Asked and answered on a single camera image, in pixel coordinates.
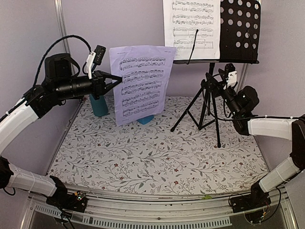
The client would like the green tape piece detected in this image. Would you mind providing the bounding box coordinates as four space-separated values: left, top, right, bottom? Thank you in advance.
202 195 213 200

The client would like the teal ceramic vase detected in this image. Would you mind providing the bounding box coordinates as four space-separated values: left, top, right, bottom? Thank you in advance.
90 94 109 117

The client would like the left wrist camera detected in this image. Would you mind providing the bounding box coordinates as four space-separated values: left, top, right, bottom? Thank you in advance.
84 45 106 79

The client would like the aluminium frame post right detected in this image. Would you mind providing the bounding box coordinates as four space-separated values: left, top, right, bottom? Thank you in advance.
235 63 249 93

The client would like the aluminium front rail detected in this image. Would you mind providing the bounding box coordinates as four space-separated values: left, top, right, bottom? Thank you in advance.
21 185 299 229

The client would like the purple sheet music page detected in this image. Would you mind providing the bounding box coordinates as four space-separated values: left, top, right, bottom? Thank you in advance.
109 45 176 126

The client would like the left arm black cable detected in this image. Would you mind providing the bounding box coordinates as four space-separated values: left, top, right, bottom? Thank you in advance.
33 35 92 89

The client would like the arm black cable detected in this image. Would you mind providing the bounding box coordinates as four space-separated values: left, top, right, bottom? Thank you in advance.
33 35 92 89
202 73 258 121

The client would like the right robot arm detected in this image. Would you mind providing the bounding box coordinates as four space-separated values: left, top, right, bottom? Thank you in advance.
202 72 305 212

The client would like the floral table mat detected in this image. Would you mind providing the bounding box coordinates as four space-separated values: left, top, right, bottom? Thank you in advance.
49 96 268 195

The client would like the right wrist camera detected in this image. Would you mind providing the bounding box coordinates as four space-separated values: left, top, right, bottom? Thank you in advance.
218 63 237 90

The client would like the blue metronome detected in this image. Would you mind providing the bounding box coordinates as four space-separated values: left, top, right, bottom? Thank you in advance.
137 115 154 125

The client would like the black music stand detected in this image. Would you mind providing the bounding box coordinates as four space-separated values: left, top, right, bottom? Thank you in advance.
171 0 261 136

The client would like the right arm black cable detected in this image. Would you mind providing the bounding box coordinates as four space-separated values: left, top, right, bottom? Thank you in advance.
202 73 258 121

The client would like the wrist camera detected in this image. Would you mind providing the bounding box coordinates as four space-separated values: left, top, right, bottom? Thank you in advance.
84 45 106 79
218 63 237 90

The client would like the sheet music booklet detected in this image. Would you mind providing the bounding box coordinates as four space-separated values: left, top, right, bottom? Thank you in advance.
163 0 221 61

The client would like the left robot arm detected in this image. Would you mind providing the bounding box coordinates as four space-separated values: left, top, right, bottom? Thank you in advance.
0 53 122 213

